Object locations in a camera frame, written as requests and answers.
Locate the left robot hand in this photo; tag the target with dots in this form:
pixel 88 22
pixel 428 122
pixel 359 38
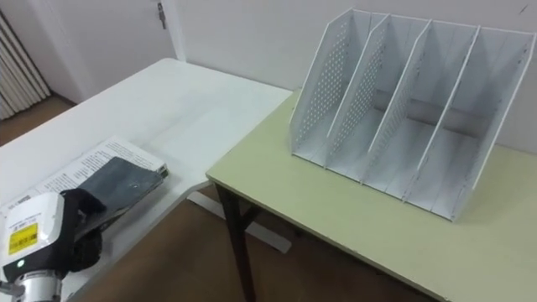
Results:
pixel 40 235

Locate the black and white book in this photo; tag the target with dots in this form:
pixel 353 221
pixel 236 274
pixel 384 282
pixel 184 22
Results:
pixel 113 172

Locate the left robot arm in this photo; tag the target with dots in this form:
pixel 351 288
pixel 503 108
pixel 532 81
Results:
pixel 35 288

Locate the white desk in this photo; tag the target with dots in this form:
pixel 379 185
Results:
pixel 138 121

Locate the white radiator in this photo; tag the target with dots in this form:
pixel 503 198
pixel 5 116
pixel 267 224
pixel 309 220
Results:
pixel 17 75

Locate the white door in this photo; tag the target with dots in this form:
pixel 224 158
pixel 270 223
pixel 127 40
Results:
pixel 117 33

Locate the pale green table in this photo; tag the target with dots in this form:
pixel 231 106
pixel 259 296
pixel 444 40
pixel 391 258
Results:
pixel 377 235

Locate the white perforated file organizer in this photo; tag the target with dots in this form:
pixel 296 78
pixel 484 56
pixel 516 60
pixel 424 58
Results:
pixel 403 113

